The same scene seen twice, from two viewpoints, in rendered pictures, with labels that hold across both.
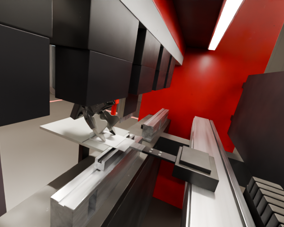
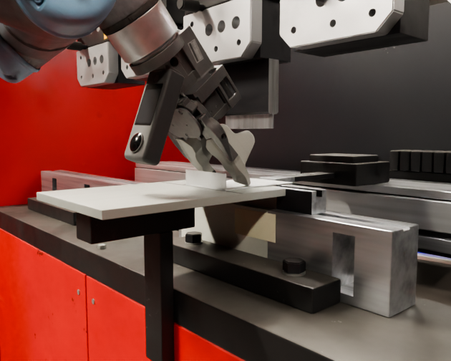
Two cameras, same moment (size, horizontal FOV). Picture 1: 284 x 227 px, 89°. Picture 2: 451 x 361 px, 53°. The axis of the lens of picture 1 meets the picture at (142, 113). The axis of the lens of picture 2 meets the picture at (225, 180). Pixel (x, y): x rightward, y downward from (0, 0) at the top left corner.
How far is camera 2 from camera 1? 0.68 m
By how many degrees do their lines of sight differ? 58
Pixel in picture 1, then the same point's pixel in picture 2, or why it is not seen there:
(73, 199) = (396, 223)
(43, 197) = (298, 325)
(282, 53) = not seen: hidden behind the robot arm
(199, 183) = (379, 177)
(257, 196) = (414, 160)
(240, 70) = not seen: hidden behind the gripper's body
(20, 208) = (327, 345)
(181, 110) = (86, 162)
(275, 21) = not seen: outside the picture
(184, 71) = (64, 57)
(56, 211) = (399, 254)
